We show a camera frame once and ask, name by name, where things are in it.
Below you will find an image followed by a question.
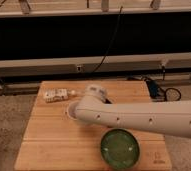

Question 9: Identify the small plastic bottle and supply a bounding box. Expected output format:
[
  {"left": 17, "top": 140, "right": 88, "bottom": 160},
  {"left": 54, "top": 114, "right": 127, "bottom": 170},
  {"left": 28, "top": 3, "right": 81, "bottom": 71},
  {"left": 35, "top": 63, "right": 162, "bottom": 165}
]
[{"left": 43, "top": 89, "right": 76, "bottom": 103}]

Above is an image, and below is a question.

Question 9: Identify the wooden board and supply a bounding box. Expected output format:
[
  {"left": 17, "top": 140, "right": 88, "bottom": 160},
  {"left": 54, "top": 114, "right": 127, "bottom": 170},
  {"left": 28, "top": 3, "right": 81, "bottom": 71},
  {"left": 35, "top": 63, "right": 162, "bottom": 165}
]
[{"left": 14, "top": 81, "right": 172, "bottom": 171}]

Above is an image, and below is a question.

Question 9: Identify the black hanging cable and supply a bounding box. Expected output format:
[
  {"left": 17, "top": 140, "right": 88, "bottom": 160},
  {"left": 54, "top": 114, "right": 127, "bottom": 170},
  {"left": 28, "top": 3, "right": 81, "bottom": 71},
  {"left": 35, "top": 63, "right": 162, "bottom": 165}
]
[{"left": 90, "top": 5, "right": 124, "bottom": 74}]

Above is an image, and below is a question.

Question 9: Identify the white metal shelf rail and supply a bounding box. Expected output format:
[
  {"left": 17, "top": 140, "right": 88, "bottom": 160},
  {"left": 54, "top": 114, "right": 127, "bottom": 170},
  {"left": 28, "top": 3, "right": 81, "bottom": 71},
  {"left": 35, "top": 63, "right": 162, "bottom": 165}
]
[{"left": 0, "top": 52, "right": 191, "bottom": 77}]

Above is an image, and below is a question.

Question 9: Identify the green ceramic bowl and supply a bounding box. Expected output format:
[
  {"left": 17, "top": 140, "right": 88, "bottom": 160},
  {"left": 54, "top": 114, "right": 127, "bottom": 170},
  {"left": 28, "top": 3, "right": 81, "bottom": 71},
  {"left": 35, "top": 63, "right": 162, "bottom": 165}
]
[{"left": 100, "top": 129, "right": 140, "bottom": 170}]

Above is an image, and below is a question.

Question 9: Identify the black coiled cable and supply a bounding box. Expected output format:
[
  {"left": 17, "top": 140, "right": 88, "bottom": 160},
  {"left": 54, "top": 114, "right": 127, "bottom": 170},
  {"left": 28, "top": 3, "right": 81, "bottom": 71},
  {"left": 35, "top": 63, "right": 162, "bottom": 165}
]
[{"left": 127, "top": 76, "right": 182, "bottom": 102}]

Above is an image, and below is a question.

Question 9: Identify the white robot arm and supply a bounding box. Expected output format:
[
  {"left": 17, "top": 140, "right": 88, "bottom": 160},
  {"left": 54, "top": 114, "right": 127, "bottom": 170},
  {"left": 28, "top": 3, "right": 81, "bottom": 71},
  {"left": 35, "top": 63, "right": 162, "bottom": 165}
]
[{"left": 75, "top": 85, "right": 191, "bottom": 138}]

